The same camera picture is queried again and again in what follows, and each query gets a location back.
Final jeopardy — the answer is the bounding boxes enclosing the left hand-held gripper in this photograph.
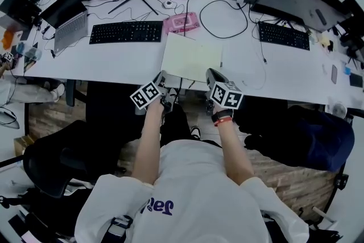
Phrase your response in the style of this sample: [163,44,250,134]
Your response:
[130,70,179,116]

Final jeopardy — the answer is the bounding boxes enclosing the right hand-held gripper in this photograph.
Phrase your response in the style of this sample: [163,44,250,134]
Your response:
[205,67,245,116]

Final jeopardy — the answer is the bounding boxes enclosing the person's right forearm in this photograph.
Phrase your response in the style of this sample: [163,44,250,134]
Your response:
[212,105,256,188]

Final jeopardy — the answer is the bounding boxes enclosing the person's left forearm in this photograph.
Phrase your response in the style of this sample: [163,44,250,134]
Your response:
[131,99,166,189]

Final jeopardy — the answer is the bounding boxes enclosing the small black notebook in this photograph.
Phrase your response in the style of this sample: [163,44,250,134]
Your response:
[349,73,364,88]

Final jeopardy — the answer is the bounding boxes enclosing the red wristband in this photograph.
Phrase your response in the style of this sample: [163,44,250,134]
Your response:
[213,117,234,127]

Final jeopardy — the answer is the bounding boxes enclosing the person's black trousers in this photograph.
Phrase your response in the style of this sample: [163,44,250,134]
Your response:
[159,104,192,149]

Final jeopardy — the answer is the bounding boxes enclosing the black keyboard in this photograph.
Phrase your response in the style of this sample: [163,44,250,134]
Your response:
[257,21,311,51]
[89,20,164,45]

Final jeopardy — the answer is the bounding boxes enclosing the pink case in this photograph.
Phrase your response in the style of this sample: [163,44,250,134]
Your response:
[162,11,201,35]

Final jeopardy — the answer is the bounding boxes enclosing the black monitor stand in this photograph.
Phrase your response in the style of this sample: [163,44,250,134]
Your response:
[107,0,159,16]

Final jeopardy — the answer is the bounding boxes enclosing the person's white shirt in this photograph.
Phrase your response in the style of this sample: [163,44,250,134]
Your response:
[74,138,310,243]

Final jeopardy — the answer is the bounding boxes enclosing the silver laptop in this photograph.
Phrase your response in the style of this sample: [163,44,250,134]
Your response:
[39,0,89,55]

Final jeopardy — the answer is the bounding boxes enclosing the black office chair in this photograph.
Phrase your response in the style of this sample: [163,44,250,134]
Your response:
[22,119,122,199]

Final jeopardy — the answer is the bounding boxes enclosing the small white fan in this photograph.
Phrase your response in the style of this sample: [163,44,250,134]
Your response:
[330,101,347,118]

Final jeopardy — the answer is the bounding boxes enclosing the black flat monitor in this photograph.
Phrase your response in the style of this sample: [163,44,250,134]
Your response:
[250,0,351,34]

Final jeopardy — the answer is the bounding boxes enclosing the cardboard box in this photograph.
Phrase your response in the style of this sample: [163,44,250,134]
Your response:
[13,134,35,156]

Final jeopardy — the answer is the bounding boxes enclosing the orange object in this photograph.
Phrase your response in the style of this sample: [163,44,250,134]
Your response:
[1,29,15,50]

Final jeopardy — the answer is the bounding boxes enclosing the black tablet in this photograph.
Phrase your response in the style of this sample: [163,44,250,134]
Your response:
[0,0,43,31]

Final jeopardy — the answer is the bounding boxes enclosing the thin white cable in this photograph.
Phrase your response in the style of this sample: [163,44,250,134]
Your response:
[242,36,268,91]

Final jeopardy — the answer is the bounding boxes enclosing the looped black cable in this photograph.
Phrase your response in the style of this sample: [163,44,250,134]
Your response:
[199,0,249,39]

